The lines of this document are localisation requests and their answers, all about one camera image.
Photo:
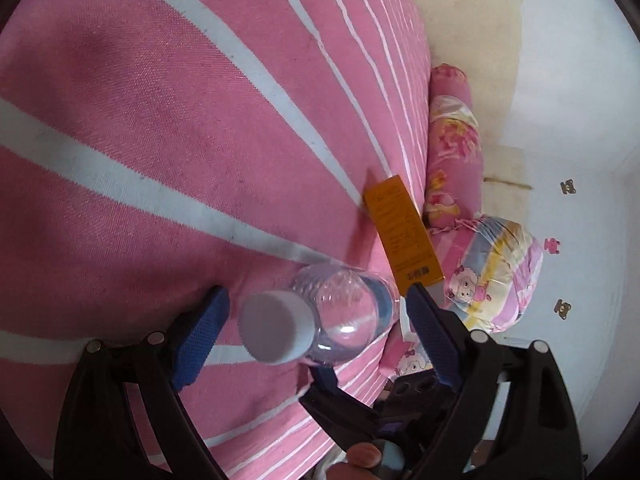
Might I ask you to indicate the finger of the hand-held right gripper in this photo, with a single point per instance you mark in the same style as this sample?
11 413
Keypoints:
325 381

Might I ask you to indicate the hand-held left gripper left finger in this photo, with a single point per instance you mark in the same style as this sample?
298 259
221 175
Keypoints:
200 335

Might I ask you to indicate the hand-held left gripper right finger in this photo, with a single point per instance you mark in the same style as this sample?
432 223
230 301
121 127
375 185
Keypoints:
431 335

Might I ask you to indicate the clear water bottle white cap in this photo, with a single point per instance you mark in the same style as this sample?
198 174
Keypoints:
340 310

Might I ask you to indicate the orange cardboard box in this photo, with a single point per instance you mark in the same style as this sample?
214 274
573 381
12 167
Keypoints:
400 230

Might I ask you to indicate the person's right hand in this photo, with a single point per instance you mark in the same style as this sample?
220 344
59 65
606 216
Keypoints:
364 455

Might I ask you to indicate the folded printed quilt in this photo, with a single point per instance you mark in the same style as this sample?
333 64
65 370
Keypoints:
490 270

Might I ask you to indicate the pink printed bolster pillow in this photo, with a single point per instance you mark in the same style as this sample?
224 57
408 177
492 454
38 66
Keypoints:
450 150

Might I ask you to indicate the pink striped bedsheet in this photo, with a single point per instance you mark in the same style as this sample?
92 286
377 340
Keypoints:
150 135

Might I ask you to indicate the brown bear wall sticker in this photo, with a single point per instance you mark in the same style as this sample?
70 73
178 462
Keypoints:
569 186
563 309

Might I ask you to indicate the pink bear wall sticker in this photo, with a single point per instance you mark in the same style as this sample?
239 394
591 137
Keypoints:
552 246

